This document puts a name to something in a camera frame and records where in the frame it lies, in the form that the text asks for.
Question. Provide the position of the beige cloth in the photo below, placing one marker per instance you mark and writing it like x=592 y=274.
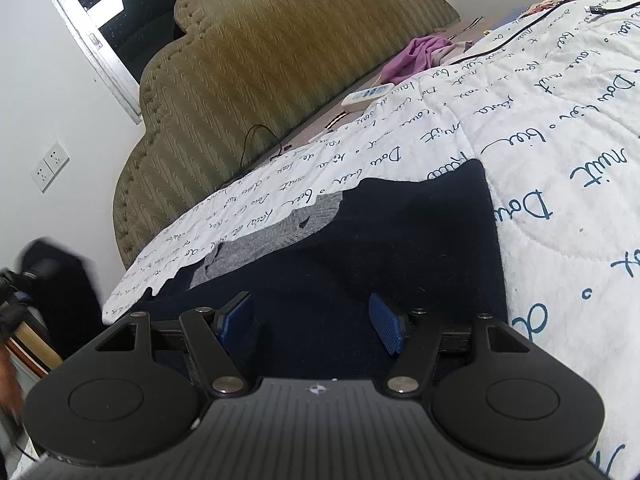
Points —
x=457 y=49

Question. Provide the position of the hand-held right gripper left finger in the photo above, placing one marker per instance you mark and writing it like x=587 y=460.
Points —
x=236 y=322

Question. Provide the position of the wooden furniture edge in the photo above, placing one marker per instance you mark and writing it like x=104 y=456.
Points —
x=37 y=347

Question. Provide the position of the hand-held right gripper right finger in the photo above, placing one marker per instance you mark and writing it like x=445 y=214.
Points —
x=386 y=322

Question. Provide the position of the white remote control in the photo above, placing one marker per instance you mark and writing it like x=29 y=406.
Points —
x=367 y=95

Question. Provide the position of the window with white frame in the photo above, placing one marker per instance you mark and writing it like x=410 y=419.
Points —
x=115 y=15

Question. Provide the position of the white wall socket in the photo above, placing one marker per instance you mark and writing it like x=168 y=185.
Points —
x=50 y=166

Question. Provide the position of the dark cloth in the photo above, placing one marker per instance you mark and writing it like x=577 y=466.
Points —
x=65 y=300

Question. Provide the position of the olive green padded headboard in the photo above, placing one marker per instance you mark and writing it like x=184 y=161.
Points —
x=250 y=60

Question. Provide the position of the navy blue garment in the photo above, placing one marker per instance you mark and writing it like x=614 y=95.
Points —
x=390 y=240

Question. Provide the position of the grey knit garment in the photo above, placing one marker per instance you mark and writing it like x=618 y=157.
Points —
x=272 y=240

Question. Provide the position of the purple cloth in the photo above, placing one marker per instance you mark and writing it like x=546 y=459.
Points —
x=415 y=57

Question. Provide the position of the white printed quilt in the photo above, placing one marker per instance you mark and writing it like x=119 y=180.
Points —
x=550 y=135

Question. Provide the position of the person's left forearm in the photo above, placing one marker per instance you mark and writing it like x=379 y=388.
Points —
x=7 y=385

